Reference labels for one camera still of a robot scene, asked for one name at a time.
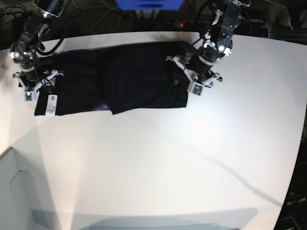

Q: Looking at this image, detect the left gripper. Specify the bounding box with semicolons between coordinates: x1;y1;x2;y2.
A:
171;43;233;86

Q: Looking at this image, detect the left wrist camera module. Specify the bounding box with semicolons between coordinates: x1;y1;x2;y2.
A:
187;81;204;96

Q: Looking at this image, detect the white power strip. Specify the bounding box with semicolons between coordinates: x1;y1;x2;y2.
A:
159;20;210;31

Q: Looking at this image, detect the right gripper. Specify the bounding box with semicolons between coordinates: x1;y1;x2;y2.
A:
9;40;46;89

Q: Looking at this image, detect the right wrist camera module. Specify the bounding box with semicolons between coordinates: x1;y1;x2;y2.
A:
23;91;37;102

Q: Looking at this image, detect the blue plastic box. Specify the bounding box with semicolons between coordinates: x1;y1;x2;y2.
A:
116;0;184;11

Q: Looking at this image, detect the black T-shirt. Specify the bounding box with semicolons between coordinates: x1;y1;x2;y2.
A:
38;41;189;115

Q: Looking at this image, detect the white clothing tag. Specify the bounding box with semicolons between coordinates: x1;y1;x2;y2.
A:
45;94;58;116

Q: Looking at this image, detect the grey plastic bin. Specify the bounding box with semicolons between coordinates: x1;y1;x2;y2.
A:
0;147;61;230

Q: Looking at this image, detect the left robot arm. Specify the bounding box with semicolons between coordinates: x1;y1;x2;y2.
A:
169;0;251;89

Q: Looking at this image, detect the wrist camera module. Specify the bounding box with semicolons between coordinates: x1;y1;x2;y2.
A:
23;91;37;102
187;81;204;96

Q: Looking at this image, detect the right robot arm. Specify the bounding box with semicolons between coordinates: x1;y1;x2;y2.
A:
9;0;65;92

